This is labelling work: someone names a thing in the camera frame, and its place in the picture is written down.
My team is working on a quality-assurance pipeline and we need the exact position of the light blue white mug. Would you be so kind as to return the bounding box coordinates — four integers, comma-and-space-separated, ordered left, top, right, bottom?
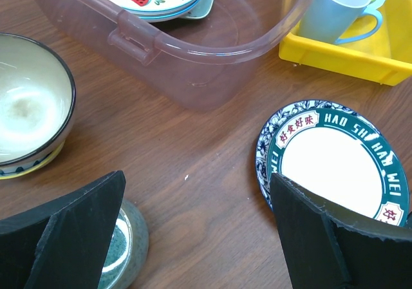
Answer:
297, 0, 383, 45

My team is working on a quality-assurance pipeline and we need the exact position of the pale green divided dish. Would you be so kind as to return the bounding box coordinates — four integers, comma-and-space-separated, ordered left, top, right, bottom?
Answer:
181, 0, 214, 20

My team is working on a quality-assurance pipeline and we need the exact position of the blue patterned bottom plate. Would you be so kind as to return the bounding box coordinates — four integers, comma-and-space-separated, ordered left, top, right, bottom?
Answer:
254, 99, 361, 210

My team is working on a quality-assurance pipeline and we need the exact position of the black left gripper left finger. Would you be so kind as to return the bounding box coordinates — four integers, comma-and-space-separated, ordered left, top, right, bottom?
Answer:
1, 171, 126, 288

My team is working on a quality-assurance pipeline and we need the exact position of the teal ceramic mug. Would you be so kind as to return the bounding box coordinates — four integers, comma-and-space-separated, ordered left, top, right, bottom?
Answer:
98, 200, 149, 289

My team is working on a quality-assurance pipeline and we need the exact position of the green rimmed lettered plate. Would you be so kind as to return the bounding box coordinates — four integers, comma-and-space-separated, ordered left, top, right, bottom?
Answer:
267, 108, 409, 227

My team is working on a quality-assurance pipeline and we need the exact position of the white rimmed plate under green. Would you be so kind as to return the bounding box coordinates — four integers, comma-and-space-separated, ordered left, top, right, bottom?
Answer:
370, 0, 386, 9

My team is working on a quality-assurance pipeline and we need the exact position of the beige ceramic bowl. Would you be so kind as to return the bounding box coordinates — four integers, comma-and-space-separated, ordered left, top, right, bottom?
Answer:
1, 33, 77, 180

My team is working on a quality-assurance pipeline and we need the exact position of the yellow plastic tray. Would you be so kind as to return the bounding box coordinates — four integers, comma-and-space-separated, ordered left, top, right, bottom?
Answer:
279, 0, 411, 86

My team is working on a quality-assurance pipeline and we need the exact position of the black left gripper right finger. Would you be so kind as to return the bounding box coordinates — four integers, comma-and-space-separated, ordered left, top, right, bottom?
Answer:
270, 173, 411, 288

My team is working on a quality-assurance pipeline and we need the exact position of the clear pink plastic bin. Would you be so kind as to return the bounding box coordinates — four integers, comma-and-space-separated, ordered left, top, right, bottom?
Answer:
35, 0, 312, 111

